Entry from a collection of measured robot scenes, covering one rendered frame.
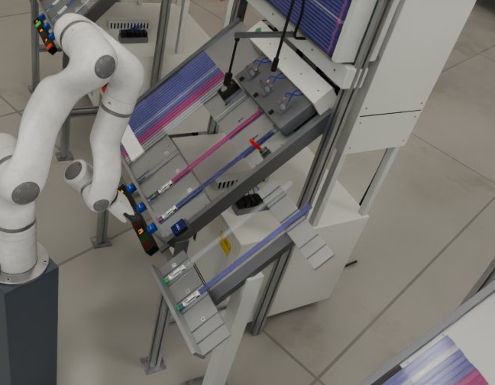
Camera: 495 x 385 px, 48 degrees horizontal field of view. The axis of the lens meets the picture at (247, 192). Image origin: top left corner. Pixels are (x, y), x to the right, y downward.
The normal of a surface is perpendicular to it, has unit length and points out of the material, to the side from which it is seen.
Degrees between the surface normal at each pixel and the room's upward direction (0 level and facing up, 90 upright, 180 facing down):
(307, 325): 0
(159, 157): 43
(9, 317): 90
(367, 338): 0
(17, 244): 90
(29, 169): 62
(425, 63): 90
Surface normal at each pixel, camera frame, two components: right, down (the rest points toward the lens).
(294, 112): -0.42, -0.46
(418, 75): 0.46, 0.64
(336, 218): 0.22, -0.76
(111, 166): 0.67, -0.08
